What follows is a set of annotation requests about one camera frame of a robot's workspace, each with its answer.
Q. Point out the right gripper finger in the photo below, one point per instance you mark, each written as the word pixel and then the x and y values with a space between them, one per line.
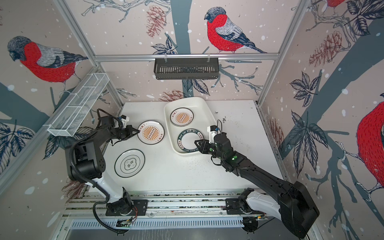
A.
pixel 204 151
pixel 200 143

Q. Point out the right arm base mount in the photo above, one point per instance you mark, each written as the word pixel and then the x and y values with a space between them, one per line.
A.
pixel 234 207

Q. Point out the white plastic bin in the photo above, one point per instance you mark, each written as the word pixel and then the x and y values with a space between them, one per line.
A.
pixel 203 118

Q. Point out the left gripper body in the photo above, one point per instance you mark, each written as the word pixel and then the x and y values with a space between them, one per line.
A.
pixel 123 133

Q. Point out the white flower plate left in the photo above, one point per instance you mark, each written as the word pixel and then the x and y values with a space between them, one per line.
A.
pixel 130 163

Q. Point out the green ring plate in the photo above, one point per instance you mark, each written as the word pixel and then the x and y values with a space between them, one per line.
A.
pixel 186 140

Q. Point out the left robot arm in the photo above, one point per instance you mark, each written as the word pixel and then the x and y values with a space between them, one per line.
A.
pixel 86 164

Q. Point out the black wall-mounted basket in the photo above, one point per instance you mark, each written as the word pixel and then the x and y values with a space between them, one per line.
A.
pixel 186 69

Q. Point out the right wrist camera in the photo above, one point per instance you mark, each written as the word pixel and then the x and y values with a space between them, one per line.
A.
pixel 212 131

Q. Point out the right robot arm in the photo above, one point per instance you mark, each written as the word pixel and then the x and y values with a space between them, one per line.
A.
pixel 292 203

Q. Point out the orange sunburst plate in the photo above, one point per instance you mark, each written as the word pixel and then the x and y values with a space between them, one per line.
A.
pixel 181 117
pixel 151 132

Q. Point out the horizontal aluminium frame bar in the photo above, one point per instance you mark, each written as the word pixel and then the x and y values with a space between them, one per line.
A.
pixel 149 58

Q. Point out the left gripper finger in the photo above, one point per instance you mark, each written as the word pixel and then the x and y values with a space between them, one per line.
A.
pixel 133 131
pixel 131 136

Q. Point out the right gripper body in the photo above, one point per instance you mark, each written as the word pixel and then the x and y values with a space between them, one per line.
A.
pixel 213 150

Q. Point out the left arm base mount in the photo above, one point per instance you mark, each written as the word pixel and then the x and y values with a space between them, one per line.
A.
pixel 121 208

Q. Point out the white wire mesh shelf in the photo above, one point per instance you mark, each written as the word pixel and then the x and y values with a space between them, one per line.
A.
pixel 80 103

